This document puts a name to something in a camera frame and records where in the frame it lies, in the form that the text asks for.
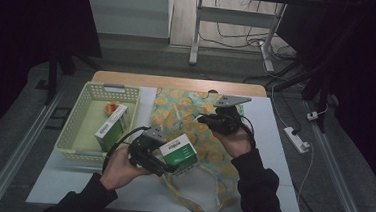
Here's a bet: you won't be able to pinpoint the orange floral fabric bag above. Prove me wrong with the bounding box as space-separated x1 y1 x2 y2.
143 85 249 212

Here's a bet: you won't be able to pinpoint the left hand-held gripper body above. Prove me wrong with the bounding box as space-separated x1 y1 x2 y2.
126 125 175 179

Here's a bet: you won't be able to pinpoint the white power strip cable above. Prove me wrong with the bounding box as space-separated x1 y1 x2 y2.
296 142 317 203

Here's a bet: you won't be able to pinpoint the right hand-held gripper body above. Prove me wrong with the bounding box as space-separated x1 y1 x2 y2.
207 93 253 138

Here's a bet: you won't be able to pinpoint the green and white box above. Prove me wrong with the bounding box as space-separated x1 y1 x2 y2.
93 102 133 154
156 132 202 177

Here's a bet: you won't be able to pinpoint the white table mat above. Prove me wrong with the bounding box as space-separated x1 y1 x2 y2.
25 78 311 212

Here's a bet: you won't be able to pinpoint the small white adapter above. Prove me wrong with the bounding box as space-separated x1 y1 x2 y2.
306 110 320 122

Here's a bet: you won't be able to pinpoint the black plug with cable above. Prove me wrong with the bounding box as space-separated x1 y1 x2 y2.
273 88 305 137

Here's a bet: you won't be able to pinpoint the white metal desk frame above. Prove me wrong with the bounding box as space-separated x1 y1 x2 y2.
78 0 328 76

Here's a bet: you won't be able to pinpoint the aluminium floor rail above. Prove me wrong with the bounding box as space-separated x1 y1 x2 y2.
0 72 73 212
297 100 376 212

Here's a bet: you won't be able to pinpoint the white power strip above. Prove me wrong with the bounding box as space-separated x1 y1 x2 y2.
281 126 313 155

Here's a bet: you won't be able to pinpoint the small orange red packet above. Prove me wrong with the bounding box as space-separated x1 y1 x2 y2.
104 100 121 117

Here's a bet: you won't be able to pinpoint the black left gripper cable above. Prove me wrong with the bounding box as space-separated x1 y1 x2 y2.
101 123 152 177

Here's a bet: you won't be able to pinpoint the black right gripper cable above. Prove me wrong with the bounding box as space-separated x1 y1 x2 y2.
236 114 260 150

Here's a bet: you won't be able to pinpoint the pale green plastic basket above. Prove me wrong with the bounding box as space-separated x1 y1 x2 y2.
53 79 141 166

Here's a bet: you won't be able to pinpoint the black stand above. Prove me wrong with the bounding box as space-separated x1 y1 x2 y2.
299 60 334 134
44 47 78 107

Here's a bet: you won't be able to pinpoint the person's right hand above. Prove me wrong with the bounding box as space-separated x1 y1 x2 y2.
211 121 255 161

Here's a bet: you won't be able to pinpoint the white cabinet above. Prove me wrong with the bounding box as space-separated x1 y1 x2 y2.
81 0 174 40

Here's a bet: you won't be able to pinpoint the black floor cables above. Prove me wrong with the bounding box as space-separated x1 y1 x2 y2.
198 0 301 62

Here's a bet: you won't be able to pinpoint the person's left hand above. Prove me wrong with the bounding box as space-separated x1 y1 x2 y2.
99 144 154 195

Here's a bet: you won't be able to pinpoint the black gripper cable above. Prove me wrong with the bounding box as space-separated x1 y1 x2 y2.
101 123 152 177
236 114 260 150

